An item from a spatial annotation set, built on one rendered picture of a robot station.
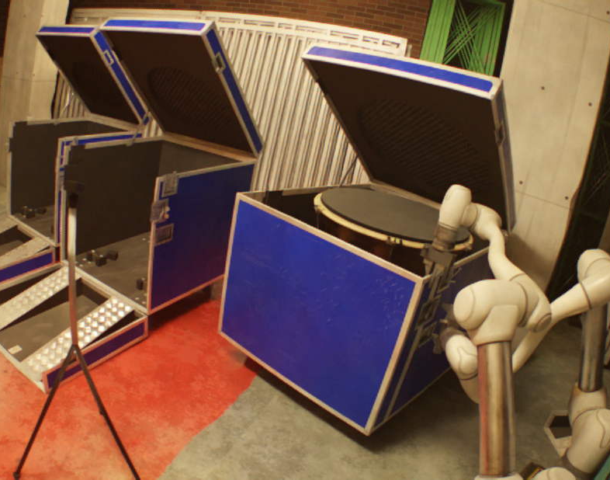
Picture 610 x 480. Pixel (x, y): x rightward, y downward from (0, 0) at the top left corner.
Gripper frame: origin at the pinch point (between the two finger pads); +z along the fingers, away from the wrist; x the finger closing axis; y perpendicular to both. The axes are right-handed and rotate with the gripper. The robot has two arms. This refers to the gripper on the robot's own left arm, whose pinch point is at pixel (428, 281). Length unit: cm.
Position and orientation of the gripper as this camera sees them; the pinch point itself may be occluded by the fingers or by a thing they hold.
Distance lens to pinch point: 184.7
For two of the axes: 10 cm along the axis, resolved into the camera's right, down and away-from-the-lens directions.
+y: -5.9, -0.5, -8.0
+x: 7.4, 3.5, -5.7
